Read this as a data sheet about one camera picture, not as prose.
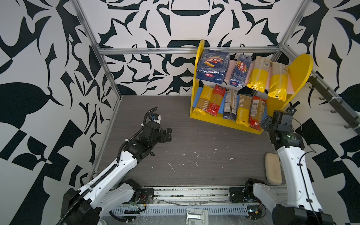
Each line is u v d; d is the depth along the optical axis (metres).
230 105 0.92
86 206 0.38
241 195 0.74
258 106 0.91
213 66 0.70
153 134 0.58
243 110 0.89
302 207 0.37
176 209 0.71
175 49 0.91
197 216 0.67
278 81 0.66
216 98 0.96
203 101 0.94
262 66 0.76
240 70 0.73
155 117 0.67
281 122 0.53
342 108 0.55
